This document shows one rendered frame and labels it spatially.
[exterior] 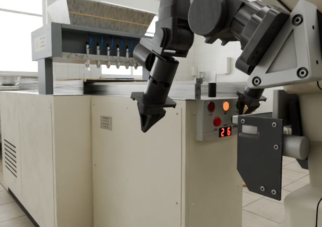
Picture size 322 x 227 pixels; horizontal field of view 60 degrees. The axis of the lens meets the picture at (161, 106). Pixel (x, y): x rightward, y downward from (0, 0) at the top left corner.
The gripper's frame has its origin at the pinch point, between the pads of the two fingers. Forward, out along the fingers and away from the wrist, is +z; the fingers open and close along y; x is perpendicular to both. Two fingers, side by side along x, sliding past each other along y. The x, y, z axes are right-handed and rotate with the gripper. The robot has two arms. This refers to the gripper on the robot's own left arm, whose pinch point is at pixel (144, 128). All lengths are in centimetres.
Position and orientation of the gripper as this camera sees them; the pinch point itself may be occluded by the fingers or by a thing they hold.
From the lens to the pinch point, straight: 72.7
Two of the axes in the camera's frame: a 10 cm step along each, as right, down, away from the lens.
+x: 5.7, 5.1, -6.5
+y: -7.7, 0.4, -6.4
